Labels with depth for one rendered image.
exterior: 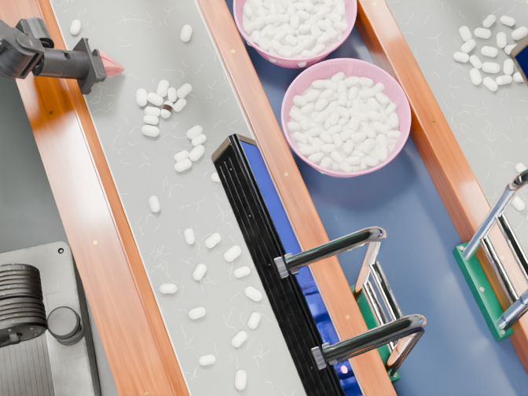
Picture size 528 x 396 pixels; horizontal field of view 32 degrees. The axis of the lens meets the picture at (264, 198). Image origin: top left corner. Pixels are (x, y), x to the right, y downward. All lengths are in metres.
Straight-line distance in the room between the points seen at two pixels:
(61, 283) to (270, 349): 0.57
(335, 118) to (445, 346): 0.51
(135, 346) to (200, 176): 0.37
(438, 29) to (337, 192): 0.42
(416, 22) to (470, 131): 0.28
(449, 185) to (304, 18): 0.49
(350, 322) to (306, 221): 0.22
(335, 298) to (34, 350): 0.70
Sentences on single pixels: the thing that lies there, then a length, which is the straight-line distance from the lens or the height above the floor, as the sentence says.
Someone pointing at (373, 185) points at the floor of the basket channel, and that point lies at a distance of 1.95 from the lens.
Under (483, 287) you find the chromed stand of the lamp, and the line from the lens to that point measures 1.87.
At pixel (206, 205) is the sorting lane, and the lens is 1.85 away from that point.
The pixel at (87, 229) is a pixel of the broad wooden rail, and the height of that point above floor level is 0.77.
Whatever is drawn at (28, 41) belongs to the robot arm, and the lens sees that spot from 1.83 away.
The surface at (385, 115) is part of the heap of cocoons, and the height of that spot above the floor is 0.72.
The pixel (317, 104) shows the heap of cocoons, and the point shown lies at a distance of 1.94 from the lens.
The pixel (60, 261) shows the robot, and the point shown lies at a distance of 2.14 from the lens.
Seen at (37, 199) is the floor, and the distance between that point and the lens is 2.72.
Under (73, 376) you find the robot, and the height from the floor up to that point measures 0.47.
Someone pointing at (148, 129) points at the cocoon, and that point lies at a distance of 1.91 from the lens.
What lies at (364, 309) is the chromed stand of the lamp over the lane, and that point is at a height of 0.71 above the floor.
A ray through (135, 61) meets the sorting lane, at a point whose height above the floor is 0.74.
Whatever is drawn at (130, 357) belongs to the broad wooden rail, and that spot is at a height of 0.76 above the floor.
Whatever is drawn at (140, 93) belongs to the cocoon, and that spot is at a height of 0.76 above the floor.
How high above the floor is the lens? 2.47
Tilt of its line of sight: 69 degrees down
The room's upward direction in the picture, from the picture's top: straight up
